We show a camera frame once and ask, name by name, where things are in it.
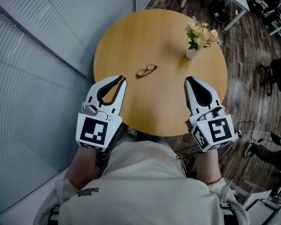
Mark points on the person's left forearm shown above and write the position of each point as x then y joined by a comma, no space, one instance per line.
83,167

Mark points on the person's right forearm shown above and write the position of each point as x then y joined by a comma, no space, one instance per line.
208,167

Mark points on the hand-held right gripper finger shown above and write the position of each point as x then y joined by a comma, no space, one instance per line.
191,102
214,95

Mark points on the black round floor device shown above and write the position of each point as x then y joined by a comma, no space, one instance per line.
219,10

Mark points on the white equipment frame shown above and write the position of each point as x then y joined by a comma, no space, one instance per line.
260,203

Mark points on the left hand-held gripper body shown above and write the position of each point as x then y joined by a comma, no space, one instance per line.
93,130

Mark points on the brown-framed eyeglasses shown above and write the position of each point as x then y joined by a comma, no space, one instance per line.
141,73

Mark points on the person's white shirt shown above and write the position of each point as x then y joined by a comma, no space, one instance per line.
140,184

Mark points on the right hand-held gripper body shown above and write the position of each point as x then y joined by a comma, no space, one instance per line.
217,130

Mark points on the yellow flower bouquet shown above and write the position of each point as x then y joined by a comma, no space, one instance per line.
201,34

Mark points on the white window blind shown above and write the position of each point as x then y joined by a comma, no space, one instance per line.
25,114
72,15

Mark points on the black office chair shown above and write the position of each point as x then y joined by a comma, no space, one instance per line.
277,71

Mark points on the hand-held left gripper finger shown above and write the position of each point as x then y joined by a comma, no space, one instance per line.
121,99
93,92

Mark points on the white vase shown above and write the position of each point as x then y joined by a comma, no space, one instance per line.
192,53

